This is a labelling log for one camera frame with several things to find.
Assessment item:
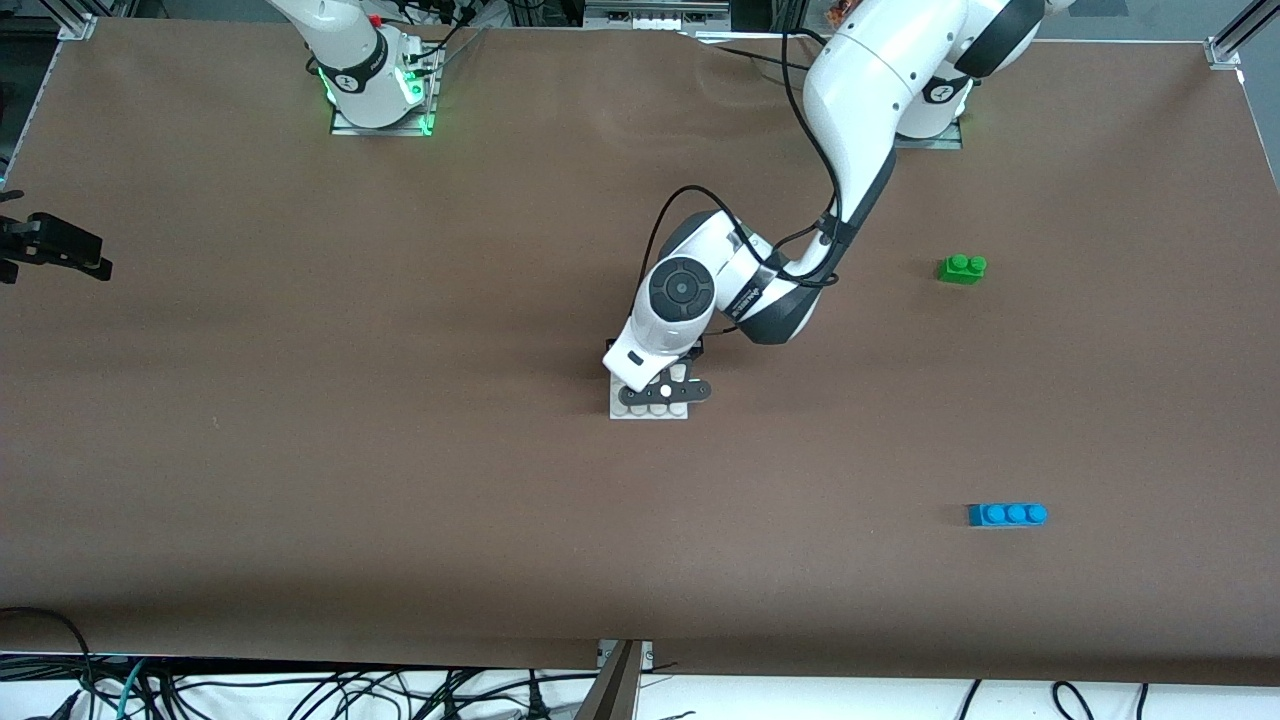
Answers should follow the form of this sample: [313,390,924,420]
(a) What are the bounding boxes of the grey background device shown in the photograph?
[585,0,732,32]

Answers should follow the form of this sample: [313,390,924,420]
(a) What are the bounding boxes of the grey table support post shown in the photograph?
[575,640,654,720]

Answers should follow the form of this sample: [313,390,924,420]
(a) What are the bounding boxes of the long thin black cable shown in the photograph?
[698,40,807,67]

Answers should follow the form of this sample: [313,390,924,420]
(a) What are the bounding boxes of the white studded base plate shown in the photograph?
[609,345,692,422]

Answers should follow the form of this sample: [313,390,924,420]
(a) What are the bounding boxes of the teal cable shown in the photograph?
[100,658,147,720]

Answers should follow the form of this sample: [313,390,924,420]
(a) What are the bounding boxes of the blue three-stud block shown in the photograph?
[967,502,1049,528]

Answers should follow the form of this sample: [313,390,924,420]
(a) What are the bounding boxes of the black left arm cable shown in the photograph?
[654,0,846,293]

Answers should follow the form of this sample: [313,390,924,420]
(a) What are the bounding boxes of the brown table cover sheet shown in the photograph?
[0,18,1280,691]

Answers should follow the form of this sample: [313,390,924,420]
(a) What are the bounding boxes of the aluminium frame corner profile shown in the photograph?
[1204,0,1280,72]

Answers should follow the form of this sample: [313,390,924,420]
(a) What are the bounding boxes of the tangled black floor cables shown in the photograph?
[140,668,601,720]

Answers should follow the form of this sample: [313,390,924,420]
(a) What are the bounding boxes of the thick black looped cable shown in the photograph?
[0,605,98,720]

